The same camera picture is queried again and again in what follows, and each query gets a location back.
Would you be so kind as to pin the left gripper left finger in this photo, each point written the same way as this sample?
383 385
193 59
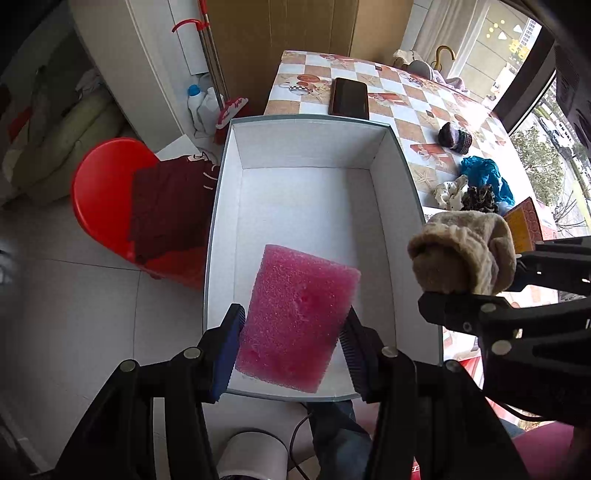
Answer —
225 349

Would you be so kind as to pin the dark red smartphone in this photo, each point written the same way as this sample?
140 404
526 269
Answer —
349 98

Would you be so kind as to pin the red handled mop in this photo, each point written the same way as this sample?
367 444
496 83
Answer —
228 108

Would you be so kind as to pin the yellow umbrella handle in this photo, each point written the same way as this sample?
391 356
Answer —
437 64

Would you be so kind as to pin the checkered tablecloth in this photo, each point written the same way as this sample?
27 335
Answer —
416 109

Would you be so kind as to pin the beige knitted sock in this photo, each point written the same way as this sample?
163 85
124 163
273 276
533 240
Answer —
465 251

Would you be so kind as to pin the red patterned cardboard box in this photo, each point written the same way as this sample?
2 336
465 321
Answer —
530 222

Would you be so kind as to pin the leopard print scrunchie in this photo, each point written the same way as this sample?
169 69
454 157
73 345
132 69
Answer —
480 199

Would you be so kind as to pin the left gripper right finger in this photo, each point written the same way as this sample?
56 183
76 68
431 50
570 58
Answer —
362 347

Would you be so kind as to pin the dark red cloth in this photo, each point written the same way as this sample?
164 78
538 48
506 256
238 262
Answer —
171 205

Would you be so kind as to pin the blue shoe cover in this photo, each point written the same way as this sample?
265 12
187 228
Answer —
482 172

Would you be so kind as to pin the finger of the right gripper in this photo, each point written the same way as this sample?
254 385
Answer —
560 264
494 318

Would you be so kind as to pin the white cabinet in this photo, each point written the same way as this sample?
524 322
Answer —
147 66

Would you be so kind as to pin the white polka dot scrunchie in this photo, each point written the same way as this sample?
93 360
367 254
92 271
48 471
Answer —
449 195

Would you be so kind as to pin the grey white storage box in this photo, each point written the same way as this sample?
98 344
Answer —
333 187

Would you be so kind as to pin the white detergent bottle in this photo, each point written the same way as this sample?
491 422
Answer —
204 109

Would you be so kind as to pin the green sofa cushion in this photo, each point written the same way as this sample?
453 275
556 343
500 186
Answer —
44 171

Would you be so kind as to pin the red plastic stool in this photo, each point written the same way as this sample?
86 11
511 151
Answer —
101 201

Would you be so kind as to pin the large pink foam sponge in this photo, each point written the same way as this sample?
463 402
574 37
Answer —
298 305

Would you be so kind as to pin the purple knitted pouch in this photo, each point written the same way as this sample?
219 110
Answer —
455 139

